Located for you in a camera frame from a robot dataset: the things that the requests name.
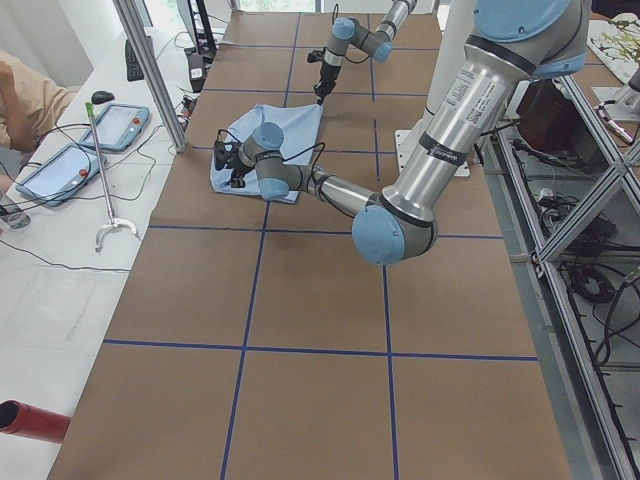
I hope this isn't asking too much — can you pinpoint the far blue teach pendant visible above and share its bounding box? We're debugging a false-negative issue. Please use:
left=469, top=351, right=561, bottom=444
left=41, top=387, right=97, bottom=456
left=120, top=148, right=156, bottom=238
left=95, top=103, right=150, bottom=153

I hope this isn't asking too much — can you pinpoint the near blue teach pendant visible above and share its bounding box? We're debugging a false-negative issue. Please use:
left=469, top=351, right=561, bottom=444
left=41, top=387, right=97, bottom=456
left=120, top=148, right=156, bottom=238
left=15, top=143, right=100, bottom=206

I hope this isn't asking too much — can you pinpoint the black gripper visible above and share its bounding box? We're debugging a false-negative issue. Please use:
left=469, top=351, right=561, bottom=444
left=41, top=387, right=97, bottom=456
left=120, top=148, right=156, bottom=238
left=227, top=150, right=250, bottom=188
left=314, top=61, right=341, bottom=105

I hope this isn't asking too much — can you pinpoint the black keyboard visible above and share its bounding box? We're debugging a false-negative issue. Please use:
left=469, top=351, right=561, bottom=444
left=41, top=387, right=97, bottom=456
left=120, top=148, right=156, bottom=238
left=124, top=39, right=144, bottom=82

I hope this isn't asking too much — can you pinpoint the white camera mast pedestal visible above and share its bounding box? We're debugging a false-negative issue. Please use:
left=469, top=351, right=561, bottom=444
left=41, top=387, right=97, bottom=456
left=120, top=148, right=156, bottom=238
left=393, top=0, right=506, bottom=178

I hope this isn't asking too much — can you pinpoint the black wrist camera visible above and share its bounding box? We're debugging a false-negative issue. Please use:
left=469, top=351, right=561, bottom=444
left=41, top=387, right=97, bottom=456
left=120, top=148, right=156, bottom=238
left=306, top=49, right=324, bottom=63
left=213, top=129, right=242, bottom=171

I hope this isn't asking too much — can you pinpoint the green handled reacher grabber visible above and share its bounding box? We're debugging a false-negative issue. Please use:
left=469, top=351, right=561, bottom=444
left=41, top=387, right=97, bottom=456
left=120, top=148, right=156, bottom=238
left=85, top=102, right=141, bottom=253

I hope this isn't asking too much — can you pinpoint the black power adapter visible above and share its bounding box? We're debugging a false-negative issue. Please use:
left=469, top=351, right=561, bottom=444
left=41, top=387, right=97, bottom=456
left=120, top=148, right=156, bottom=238
left=186, top=52, right=206, bottom=93

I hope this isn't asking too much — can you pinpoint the light blue t-shirt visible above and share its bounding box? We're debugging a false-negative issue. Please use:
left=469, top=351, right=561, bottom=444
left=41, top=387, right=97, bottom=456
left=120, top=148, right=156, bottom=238
left=210, top=104, right=323, bottom=204

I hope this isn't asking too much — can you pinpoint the blue teach pendant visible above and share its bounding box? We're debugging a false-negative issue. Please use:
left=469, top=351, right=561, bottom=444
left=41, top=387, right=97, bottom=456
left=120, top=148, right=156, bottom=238
left=15, top=143, right=100, bottom=206
left=95, top=103, right=150, bottom=153

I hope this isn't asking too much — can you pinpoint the person in beige shirt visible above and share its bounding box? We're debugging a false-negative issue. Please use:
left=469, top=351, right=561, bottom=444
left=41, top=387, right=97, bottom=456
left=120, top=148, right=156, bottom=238
left=1, top=50, right=76, bottom=153

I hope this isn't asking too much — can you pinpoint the black computer mouse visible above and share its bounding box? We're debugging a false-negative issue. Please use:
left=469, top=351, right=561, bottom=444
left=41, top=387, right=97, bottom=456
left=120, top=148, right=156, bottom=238
left=91, top=90, right=115, bottom=105

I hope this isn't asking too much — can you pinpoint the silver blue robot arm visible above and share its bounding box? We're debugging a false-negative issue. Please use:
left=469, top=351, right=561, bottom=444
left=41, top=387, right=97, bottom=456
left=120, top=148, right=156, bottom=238
left=307, top=0, right=417, bottom=105
left=213, top=1, right=591, bottom=265

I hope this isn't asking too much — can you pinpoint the red cylinder bottle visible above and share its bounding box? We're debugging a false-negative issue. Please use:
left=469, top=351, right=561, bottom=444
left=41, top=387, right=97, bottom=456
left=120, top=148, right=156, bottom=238
left=1, top=400, right=71, bottom=444

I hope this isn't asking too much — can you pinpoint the aluminium frame post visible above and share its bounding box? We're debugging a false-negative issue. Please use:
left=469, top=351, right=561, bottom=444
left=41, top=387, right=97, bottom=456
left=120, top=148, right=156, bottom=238
left=113, top=0, right=187, bottom=153

